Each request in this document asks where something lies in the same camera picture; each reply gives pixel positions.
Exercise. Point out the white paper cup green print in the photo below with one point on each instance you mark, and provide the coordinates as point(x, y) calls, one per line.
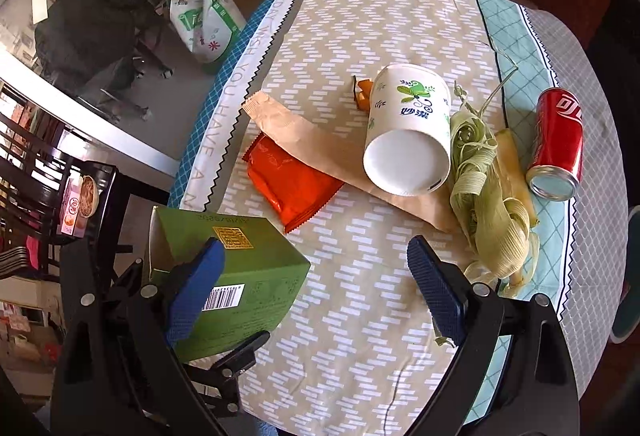
point(405, 151)

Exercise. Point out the brown paper bag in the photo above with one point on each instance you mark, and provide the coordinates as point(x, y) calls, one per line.
point(300, 136)

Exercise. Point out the white green plastic bag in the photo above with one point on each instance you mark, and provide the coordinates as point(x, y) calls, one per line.
point(200, 16)

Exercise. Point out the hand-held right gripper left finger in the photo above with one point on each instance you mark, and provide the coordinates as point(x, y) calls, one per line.
point(192, 296)

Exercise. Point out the corn husk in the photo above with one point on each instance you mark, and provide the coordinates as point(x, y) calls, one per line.
point(480, 196)

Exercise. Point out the green cardboard box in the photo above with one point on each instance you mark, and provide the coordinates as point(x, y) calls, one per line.
point(255, 266)

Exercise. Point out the orange peel piece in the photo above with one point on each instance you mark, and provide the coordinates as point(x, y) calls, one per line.
point(364, 96)

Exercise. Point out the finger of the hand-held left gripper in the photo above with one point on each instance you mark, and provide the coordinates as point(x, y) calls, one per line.
point(127, 277)
point(235, 366)

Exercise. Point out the grey green trash bin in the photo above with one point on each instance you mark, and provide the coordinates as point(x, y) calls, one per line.
point(627, 311)

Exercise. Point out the patterned tablecloth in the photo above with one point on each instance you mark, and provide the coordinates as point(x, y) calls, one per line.
point(350, 296)

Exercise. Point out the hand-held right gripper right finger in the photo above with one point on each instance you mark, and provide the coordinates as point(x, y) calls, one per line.
point(435, 288)

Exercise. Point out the orange snack packet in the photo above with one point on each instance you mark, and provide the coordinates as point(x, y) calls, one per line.
point(290, 186)

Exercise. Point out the black office chair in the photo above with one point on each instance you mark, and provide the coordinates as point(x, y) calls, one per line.
point(90, 36)

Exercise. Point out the red soda can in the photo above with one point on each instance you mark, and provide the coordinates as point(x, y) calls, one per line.
point(557, 136)

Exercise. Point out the pink snack box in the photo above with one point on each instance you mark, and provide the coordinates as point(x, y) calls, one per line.
point(72, 208)

